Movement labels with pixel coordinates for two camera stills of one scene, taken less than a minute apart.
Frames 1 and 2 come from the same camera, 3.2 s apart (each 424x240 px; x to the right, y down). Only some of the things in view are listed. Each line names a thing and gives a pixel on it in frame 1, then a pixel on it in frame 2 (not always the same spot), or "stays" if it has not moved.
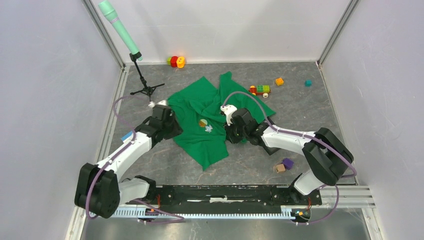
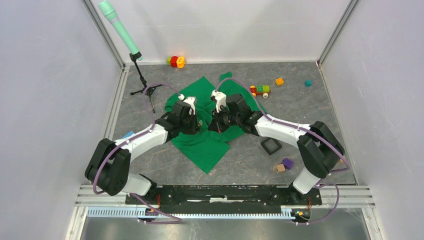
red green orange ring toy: (175, 61) stays
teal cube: (308, 83) stays
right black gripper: (228, 129) -> (215, 124)
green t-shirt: (196, 108) stays
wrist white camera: (152, 104) -> (190, 100)
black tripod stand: (133, 56) stays
